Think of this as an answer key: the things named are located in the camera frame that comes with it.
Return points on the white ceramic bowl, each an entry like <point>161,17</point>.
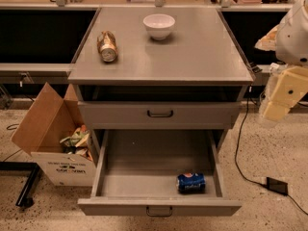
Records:
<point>159,26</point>

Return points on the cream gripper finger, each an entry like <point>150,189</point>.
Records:
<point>267,42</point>
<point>284,91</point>

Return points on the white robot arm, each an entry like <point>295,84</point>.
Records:
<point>289,41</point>

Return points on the brown crumpled can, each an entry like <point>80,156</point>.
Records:
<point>106,46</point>

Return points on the open cardboard box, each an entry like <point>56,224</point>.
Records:
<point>50,119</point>

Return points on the black metal stand leg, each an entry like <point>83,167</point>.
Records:
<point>24,200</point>

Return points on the crumpled trash in box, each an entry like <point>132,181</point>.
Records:
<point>77,143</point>

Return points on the blue pepsi can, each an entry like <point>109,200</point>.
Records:
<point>191,183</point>

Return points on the black power adapter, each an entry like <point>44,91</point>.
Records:
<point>277,186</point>

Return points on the closed grey top drawer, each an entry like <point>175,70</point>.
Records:
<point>159,115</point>

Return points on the open grey middle drawer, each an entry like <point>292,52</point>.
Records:
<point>137,174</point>

